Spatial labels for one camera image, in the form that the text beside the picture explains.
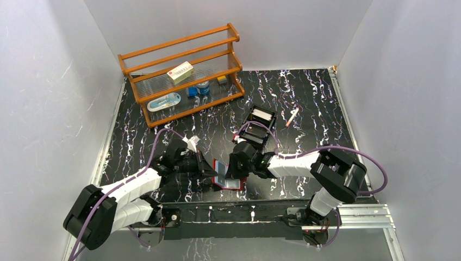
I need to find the red card holder wallet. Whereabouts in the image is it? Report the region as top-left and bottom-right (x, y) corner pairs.
(211, 159), (246, 191)

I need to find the black plastic card tray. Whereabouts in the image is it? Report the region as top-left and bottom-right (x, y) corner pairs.
(234, 104), (277, 150)

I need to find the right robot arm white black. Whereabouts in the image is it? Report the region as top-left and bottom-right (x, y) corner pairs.
(224, 141), (367, 225)

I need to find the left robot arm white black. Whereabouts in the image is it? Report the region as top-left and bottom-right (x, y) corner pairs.
(63, 139), (217, 250)

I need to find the white card stack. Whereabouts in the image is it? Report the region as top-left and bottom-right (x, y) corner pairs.
(251, 108), (272, 122)

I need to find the white blue blister pack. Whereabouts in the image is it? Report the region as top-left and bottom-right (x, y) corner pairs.
(147, 92), (182, 112)

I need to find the small blue box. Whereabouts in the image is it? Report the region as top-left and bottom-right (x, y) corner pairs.
(186, 86), (198, 98)

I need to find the white orange pen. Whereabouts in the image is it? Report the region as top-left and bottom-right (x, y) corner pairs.
(285, 108), (299, 127)

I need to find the blue white round tin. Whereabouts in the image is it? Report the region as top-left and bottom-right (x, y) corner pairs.
(196, 81), (210, 96)

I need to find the small yellow black block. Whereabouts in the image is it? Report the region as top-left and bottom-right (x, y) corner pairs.
(216, 76), (228, 86)

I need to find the orange wooden shelf rack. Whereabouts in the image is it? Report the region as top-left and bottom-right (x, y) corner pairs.
(118, 23), (245, 128)

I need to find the white cardboard box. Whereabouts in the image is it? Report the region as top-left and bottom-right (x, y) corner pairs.
(167, 61), (195, 85)

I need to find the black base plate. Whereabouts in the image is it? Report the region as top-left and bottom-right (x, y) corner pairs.
(128, 201), (341, 241)

